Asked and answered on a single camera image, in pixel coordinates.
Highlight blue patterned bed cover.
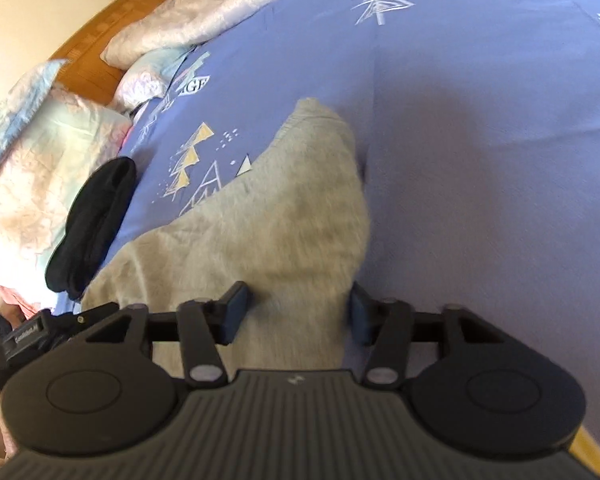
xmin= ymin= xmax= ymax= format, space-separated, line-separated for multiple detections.
xmin=54 ymin=0 xmax=600 ymax=480

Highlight blue floral pillow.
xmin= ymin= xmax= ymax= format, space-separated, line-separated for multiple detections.
xmin=0 ymin=58 xmax=68 ymax=166

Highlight wooden headboard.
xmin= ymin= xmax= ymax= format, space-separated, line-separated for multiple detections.
xmin=50 ymin=0 xmax=166 ymax=105

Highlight pale pink quilt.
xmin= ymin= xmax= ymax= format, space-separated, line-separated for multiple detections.
xmin=100 ymin=0 xmax=276 ymax=70

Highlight grey pants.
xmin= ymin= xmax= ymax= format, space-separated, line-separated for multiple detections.
xmin=81 ymin=99 xmax=370 ymax=372

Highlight pink floral pillow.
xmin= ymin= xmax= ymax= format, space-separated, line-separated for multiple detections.
xmin=0 ymin=88 xmax=132 ymax=310

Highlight small floral pillow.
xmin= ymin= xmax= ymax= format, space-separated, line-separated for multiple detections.
xmin=110 ymin=46 xmax=190 ymax=113

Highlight black folded garment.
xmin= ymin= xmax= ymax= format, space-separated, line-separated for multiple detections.
xmin=45 ymin=156 xmax=137 ymax=300

